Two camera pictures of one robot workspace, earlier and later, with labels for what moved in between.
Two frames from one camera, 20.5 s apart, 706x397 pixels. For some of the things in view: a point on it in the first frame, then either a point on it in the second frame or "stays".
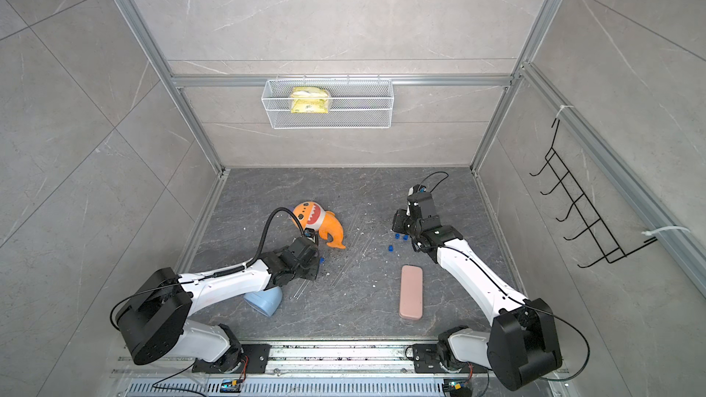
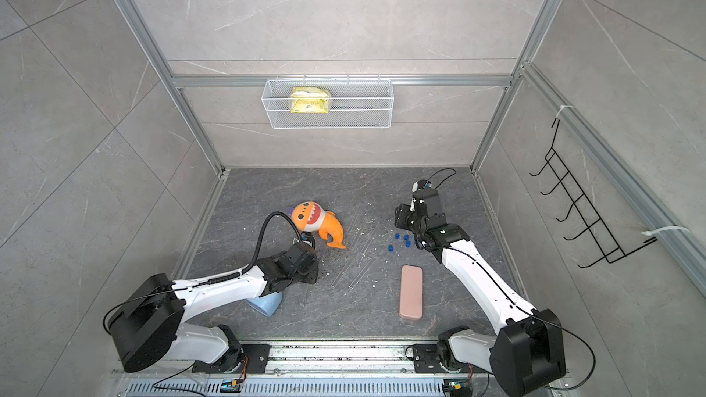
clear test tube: x=360 y=241 stays
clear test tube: x=300 y=289 to x=361 y=273
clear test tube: x=357 y=215 stays
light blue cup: x=267 y=301 stays
